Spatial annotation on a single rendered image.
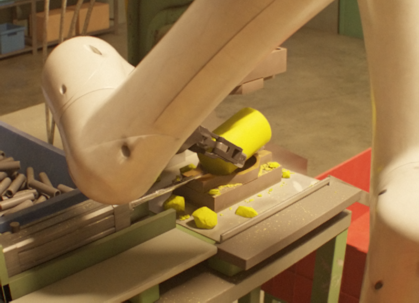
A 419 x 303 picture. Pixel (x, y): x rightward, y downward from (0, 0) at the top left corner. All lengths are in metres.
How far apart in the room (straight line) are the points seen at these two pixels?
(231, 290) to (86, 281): 0.21
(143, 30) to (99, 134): 0.46
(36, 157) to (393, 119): 0.66
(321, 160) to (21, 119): 2.50
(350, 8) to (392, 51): 6.41
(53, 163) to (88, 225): 0.29
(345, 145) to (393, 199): 3.40
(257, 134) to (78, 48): 0.38
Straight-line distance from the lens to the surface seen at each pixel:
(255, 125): 1.08
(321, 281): 1.22
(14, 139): 1.28
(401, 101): 0.82
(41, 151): 1.20
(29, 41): 6.78
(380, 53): 0.82
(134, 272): 0.89
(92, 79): 0.78
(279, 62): 1.07
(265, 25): 0.64
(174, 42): 0.67
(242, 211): 1.03
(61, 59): 0.82
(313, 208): 1.07
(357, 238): 1.94
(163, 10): 1.09
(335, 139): 4.22
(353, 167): 1.93
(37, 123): 1.61
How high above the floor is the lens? 1.47
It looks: 21 degrees down
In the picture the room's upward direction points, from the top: straight up
